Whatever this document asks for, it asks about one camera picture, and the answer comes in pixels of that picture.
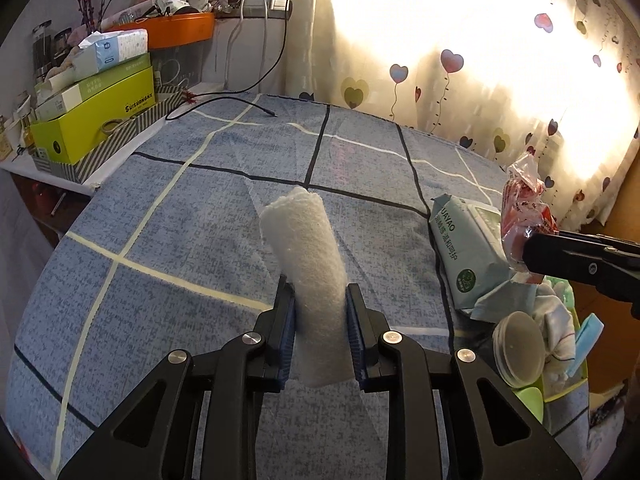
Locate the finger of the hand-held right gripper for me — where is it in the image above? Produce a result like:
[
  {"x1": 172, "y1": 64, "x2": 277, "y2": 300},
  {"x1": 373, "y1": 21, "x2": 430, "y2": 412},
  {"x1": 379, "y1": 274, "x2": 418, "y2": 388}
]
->
[
  {"x1": 521, "y1": 230, "x2": 640, "y2": 307},
  {"x1": 559, "y1": 230, "x2": 640, "y2": 256}
]

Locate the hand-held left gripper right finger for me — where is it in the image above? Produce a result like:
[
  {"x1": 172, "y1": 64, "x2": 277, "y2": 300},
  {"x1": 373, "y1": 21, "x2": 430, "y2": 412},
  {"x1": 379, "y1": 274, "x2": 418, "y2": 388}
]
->
[{"x1": 346, "y1": 282, "x2": 583, "y2": 480}]

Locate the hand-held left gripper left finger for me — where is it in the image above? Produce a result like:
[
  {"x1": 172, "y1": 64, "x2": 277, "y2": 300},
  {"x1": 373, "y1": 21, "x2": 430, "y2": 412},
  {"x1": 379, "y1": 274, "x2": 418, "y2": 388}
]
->
[{"x1": 57, "y1": 274, "x2": 298, "y2": 480}]

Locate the red white candy bag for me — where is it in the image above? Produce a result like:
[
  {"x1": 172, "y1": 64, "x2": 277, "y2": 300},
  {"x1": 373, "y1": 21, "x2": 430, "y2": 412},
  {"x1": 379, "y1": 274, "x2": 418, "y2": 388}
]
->
[{"x1": 500, "y1": 152, "x2": 561, "y2": 286}]

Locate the white towel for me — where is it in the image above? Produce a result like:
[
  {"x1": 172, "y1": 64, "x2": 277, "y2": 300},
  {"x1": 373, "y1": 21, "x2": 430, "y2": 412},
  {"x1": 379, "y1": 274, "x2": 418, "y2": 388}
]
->
[{"x1": 259, "y1": 186, "x2": 351, "y2": 388}]

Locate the green baby sock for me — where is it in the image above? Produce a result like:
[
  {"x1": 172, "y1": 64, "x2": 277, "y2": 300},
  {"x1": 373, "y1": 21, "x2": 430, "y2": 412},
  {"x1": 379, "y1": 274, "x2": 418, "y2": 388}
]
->
[{"x1": 542, "y1": 277, "x2": 576, "y2": 306}]

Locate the white sock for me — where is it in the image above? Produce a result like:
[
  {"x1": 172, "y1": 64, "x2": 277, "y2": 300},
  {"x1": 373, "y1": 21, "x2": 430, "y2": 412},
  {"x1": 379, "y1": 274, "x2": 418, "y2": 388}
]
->
[{"x1": 532, "y1": 300, "x2": 576, "y2": 361}]

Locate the blue face mask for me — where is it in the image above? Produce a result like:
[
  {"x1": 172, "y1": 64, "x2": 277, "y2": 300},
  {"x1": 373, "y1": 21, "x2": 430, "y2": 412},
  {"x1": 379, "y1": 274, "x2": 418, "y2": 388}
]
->
[{"x1": 565, "y1": 312, "x2": 606, "y2": 376}]

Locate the wet wipes pack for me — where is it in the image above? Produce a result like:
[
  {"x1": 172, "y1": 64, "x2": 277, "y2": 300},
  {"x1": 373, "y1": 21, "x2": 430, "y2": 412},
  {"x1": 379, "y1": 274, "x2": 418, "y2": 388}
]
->
[{"x1": 429, "y1": 195, "x2": 518, "y2": 318}]

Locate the blue checked bedsheet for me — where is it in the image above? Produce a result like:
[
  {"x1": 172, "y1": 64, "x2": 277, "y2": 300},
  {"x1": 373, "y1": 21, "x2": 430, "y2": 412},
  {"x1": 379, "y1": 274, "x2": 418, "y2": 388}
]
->
[{"x1": 7, "y1": 92, "x2": 591, "y2": 480}]

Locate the green oval plastic container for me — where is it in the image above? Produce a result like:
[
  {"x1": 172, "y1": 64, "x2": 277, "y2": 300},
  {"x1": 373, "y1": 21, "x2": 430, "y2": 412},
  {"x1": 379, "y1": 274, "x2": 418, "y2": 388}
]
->
[{"x1": 510, "y1": 385, "x2": 546, "y2": 423}]

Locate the heart print curtain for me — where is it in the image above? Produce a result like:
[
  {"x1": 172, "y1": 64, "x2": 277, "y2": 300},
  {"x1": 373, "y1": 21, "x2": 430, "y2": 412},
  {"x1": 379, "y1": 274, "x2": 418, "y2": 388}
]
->
[{"x1": 285, "y1": 0, "x2": 640, "y2": 226}]

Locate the striped cardboard box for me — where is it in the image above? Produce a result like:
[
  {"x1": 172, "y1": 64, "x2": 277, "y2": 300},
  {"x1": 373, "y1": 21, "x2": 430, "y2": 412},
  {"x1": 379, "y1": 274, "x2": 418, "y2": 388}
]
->
[{"x1": 32, "y1": 85, "x2": 188, "y2": 183}]

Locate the white side table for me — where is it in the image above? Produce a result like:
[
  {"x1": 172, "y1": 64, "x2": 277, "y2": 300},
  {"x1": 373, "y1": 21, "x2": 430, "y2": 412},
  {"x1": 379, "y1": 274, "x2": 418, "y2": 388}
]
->
[{"x1": 0, "y1": 155, "x2": 101, "y2": 196}]

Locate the lime green printed box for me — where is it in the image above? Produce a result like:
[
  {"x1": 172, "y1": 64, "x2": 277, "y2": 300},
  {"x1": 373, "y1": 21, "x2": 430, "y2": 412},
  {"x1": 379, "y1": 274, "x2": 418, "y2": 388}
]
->
[{"x1": 30, "y1": 69, "x2": 156, "y2": 165}]

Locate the orange tray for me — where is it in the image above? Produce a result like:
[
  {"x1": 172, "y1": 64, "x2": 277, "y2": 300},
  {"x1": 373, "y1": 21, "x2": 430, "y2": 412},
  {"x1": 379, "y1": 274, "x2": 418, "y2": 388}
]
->
[{"x1": 107, "y1": 11, "x2": 216, "y2": 51}]

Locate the blue white tissue box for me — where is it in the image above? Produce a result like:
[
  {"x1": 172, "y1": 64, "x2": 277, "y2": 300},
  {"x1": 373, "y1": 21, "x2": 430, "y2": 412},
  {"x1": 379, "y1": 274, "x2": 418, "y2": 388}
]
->
[{"x1": 74, "y1": 29, "x2": 150, "y2": 81}]

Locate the cluster of small bottles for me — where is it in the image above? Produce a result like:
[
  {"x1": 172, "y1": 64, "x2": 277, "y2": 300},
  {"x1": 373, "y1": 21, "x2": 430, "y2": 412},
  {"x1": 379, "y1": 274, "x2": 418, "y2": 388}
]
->
[{"x1": 0, "y1": 90, "x2": 38, "y2": 161}]

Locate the glass jar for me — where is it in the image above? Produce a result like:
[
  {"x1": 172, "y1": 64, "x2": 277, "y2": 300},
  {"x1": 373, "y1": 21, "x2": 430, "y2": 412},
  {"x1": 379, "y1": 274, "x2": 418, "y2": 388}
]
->
[{"x1": 31, "y1": 20, "x2": 53, "y2": 81}]

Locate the black cable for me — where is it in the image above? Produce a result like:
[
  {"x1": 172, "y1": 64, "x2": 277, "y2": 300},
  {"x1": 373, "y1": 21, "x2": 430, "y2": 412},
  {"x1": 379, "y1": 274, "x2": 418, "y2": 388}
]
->
[{"x1": 165, "y1": 0, "x2": 289, "y2": 122}]

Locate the white cable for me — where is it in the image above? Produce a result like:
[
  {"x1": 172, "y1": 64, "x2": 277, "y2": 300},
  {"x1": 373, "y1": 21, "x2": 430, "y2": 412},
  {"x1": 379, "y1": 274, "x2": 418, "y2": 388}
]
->
[{"x1": 222, "y1": 0, "x2": 271, "y2": 93}]

